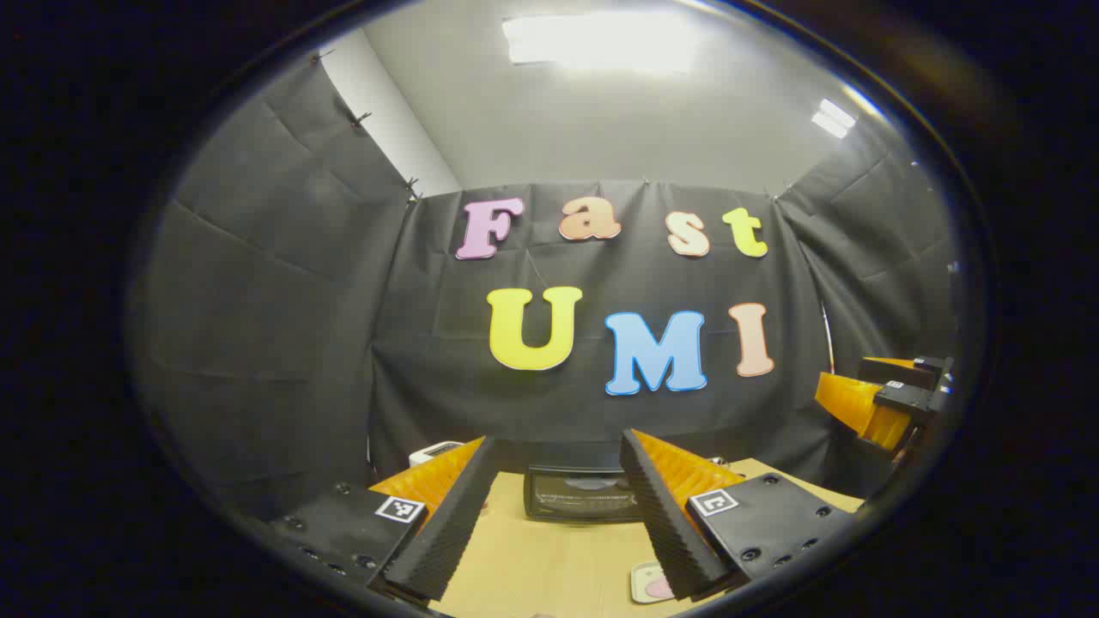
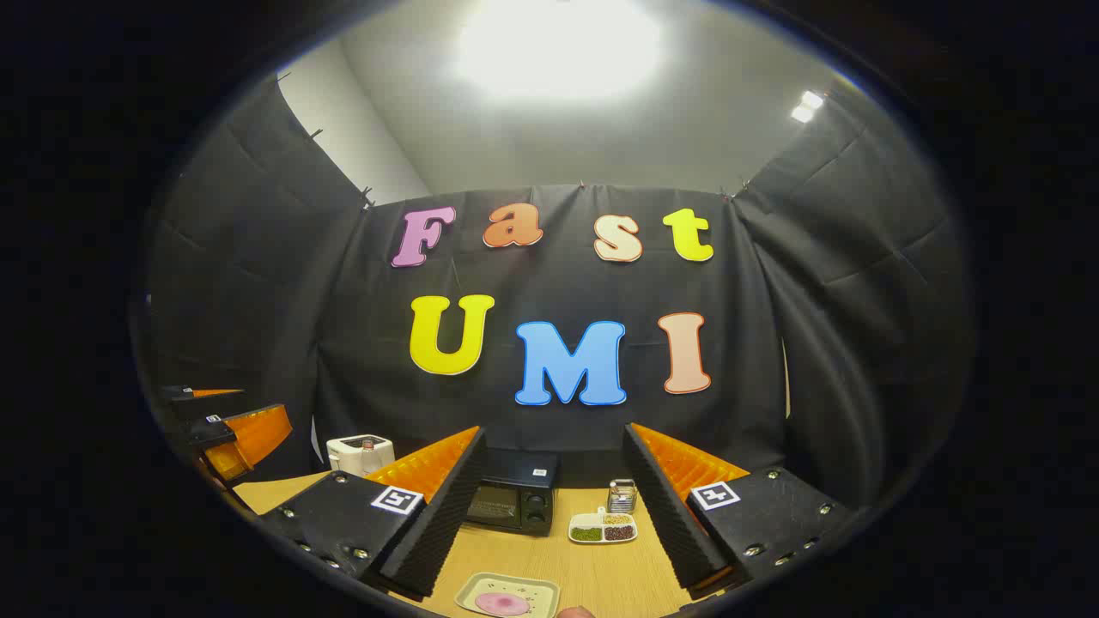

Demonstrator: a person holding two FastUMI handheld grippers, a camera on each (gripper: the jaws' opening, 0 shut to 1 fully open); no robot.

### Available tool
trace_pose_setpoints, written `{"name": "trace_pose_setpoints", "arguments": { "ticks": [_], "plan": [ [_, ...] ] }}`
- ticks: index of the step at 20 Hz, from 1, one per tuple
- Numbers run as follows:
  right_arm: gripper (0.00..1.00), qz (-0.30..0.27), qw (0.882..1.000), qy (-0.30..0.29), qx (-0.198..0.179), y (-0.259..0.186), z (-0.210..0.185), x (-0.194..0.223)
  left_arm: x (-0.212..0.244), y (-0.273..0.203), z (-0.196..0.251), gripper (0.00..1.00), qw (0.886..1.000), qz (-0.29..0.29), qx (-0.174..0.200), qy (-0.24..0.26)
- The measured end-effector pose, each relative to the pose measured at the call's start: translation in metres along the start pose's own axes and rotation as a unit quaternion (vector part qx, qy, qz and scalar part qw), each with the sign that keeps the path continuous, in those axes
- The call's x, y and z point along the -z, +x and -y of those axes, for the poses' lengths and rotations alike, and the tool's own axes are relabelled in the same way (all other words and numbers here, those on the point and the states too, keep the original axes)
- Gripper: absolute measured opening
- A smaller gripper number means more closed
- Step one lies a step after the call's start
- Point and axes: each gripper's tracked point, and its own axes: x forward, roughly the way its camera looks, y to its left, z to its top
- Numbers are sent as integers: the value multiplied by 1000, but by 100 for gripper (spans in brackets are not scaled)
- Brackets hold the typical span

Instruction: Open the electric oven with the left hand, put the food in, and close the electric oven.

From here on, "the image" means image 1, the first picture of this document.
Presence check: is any pale green plate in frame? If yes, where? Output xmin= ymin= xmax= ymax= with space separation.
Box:
xmin=630 ymin=560 xmax=679 ymax=605

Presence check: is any black electric oven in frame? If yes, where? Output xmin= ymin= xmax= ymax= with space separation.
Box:
xmin=524 ymin=463 xmax=647 ymax=523

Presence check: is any black backdrop cloth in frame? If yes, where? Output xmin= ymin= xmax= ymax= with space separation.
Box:
xmin=129 ymin=56 xmax=961 ymax=520

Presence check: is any large ceiling light panel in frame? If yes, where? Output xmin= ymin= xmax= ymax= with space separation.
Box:
xmin=502 ymin=10 xmax=698 ymax=74

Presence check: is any small ceiling light panel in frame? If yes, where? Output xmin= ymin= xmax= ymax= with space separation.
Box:
xmin=811 ymin=98 xmax=858 ymax=140

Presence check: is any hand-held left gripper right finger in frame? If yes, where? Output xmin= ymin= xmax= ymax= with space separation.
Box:
xmin=620 ymin=427 xmax=855 ymax=602

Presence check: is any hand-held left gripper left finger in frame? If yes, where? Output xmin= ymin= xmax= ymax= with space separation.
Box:
xmin=270 ymin=436 xmax=499 ymax=602

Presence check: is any white toaster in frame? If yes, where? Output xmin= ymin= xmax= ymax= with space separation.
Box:
xmin=409 ymin=440 xmax=465 ymax=470

